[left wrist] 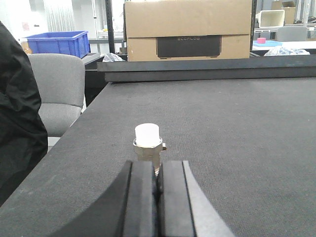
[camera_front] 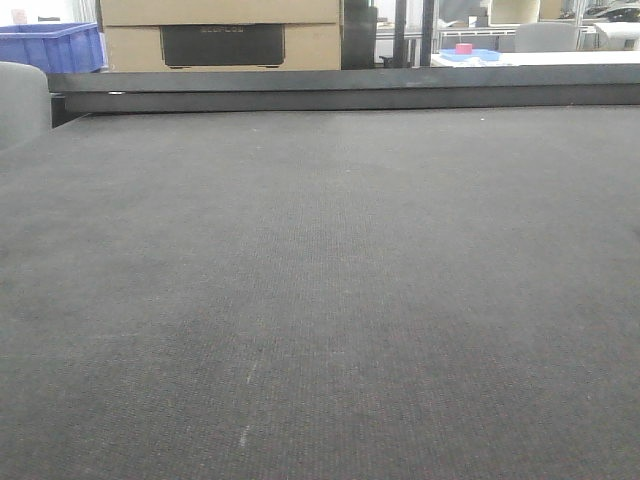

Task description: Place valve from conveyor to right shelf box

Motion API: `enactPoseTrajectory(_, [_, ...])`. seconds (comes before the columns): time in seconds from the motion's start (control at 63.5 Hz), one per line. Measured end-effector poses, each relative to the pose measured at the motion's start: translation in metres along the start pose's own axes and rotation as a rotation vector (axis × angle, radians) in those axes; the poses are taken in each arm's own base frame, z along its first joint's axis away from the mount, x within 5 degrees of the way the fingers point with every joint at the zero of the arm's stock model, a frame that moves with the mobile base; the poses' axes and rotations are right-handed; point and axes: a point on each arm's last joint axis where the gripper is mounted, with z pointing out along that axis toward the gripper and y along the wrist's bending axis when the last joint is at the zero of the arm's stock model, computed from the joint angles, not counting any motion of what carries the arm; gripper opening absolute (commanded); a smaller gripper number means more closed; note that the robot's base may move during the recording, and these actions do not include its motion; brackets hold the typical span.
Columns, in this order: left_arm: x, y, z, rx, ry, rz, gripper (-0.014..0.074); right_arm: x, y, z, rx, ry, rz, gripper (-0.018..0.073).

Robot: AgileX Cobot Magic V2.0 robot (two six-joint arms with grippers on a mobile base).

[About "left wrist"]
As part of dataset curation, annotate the pink cylinder block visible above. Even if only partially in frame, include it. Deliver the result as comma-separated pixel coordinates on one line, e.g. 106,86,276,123
256,38,266,44

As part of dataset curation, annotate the light blue tray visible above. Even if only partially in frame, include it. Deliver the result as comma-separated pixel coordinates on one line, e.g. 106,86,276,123
253,40,282,47

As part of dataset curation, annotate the white open bin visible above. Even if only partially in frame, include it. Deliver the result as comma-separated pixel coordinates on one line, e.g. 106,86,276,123
256,10,285,28

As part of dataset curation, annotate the blue plastic crate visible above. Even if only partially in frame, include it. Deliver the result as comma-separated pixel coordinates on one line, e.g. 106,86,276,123
26,31,90,58

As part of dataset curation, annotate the metal valve with white cap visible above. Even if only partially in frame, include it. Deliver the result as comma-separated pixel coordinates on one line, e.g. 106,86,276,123
133,123,166,176

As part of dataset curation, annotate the person in black jacket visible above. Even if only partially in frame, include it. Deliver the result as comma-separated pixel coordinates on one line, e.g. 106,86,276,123
0,24,48,204

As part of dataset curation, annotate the crumpled plastic bag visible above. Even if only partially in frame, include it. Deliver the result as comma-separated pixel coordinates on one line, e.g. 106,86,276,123
264,46,310,56

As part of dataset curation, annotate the large cardboard box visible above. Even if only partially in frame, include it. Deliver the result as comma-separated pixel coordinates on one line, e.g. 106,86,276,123
123,0,252,62

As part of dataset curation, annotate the black shelf upright post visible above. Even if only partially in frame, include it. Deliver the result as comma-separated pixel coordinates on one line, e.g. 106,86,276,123
105,0,115,53

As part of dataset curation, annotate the black conveyor side rail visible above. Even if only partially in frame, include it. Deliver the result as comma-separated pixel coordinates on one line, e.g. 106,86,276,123
97,55,316,82

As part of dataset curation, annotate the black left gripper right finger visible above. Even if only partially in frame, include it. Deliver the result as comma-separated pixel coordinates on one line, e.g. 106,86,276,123
158,160,234,237

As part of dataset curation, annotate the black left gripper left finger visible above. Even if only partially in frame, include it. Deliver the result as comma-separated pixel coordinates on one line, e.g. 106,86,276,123
51,160,157,237

